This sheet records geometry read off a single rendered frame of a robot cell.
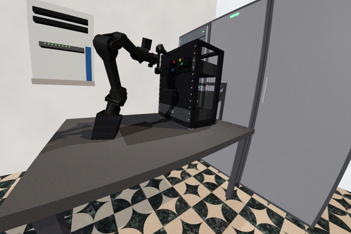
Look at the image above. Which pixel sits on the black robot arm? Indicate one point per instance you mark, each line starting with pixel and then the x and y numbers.
pixel 107 46

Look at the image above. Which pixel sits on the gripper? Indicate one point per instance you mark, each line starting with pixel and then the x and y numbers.
pixel 155 58

